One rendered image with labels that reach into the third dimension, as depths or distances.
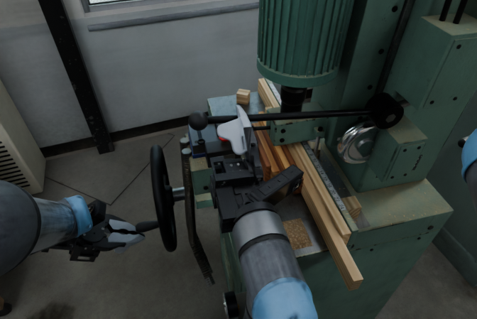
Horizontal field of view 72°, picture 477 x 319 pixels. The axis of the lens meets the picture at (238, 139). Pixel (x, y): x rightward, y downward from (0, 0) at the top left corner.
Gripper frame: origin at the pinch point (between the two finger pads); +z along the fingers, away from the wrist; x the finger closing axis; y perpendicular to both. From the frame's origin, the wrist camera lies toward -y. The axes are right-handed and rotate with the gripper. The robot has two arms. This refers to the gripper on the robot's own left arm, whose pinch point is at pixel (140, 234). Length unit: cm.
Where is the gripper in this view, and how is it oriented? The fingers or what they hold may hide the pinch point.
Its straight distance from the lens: 85.5
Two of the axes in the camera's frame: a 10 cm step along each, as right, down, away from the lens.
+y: -4.9, 7.2, 4.9
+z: 8.4, 2.4, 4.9
